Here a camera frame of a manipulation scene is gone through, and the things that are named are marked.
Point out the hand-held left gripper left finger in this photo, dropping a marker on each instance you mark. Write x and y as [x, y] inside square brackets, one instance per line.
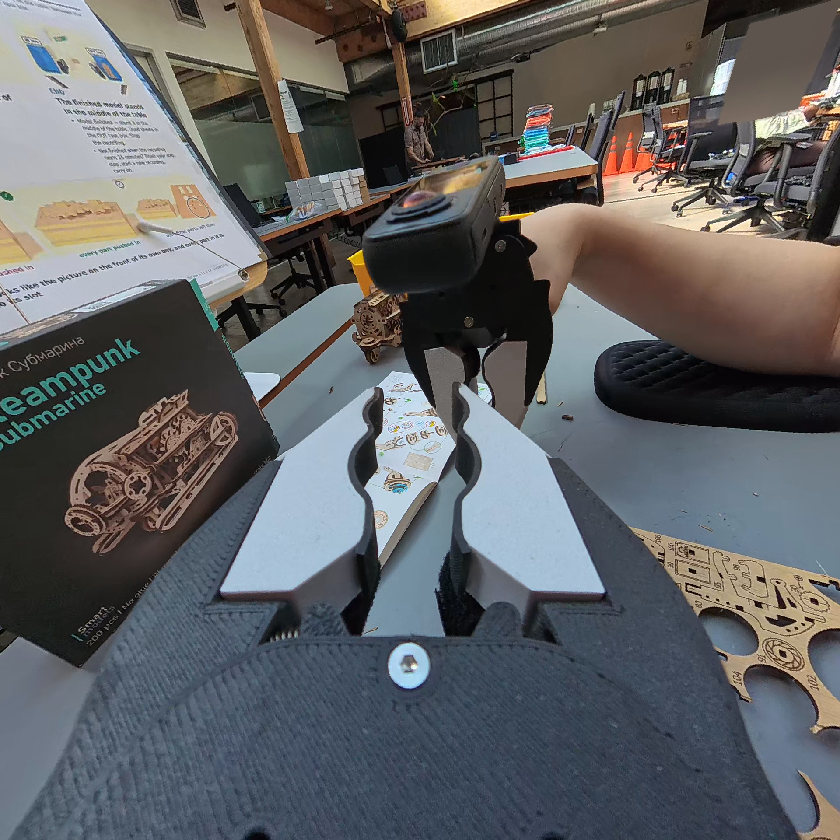
[295, 525]

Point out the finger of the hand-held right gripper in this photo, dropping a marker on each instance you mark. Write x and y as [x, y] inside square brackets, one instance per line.
[512, 380]
[443, 380]

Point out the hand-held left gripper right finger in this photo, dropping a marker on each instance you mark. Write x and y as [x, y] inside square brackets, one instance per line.
[525, 525]

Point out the person's right forearm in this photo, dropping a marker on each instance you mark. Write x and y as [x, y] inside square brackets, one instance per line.
[689, 295]

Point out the assembled wooden model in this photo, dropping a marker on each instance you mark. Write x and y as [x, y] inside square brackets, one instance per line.
[377, 325]

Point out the black model kit box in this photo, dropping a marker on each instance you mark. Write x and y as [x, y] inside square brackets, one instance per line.
[131, 459]

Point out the laser-cut plywood parts sheet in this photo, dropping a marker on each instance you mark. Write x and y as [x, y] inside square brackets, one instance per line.
[722, 571]

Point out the small wooden stick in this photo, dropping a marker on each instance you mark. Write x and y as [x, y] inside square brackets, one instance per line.
[541, 388]

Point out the assembly instruction booklet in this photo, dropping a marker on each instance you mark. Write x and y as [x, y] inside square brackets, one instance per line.
[407, 453]

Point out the yellow storage bin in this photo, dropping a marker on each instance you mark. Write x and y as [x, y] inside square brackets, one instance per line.
[359, 272]

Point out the long grey-topped desk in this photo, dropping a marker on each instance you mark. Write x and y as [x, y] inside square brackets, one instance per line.
[551, 164]

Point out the stack of white boxes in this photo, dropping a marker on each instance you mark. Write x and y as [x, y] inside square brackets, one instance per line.
[328, 190]

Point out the stack of colourful trays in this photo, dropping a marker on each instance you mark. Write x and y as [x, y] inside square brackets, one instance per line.
[538, 131]

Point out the orange traffic cone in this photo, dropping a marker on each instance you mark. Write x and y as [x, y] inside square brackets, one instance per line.
[611, 161]
[628, 157]

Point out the black mesh desk chair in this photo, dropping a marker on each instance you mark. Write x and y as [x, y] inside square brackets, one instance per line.
[243, 203]

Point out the white paper notice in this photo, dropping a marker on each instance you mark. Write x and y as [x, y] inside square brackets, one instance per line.
[290, 105]

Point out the row of black office chairs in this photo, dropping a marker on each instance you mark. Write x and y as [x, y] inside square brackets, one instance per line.
[722, 164]

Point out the black ceiling speaker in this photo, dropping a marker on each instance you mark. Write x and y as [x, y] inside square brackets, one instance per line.
[400, 23]

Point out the laminated instruction sheet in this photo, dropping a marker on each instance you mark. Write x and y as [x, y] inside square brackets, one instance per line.
[98, 164]

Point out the metal duct air vent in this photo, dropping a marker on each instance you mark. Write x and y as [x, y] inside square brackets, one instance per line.
[438, 51]

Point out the wall air vent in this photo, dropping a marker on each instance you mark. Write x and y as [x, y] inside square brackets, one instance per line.
[189, 10]

